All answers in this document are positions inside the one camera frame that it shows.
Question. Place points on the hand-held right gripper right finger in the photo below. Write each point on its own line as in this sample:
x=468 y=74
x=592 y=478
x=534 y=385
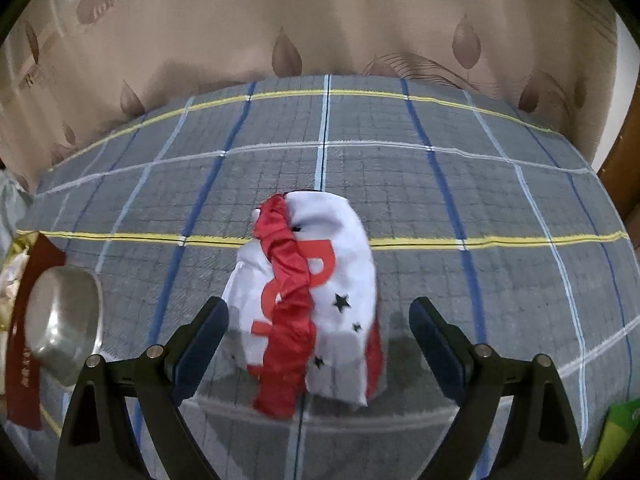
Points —
x=440 y=350

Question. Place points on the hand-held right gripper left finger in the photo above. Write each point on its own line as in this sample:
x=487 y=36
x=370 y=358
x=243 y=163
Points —
x=200 y=355

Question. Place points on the red and white cloth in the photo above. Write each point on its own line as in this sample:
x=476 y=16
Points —
x=340 y=270

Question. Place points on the red and gold tin box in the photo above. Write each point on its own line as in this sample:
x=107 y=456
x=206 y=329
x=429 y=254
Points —
x=25 y=375

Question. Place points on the steel bowl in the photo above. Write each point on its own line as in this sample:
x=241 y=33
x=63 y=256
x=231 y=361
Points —
x=60 y=320

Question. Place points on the grey plaid blanket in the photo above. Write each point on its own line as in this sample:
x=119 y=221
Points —
x=450 y=185

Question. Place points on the green packet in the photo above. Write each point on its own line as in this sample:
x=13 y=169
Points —
x=617 y=435

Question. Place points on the brown wooden door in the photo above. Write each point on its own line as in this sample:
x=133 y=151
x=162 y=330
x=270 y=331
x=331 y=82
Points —
x=627 y=170

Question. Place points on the beige leaf-print curtain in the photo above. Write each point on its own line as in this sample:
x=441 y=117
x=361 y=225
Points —
x=320 y=20

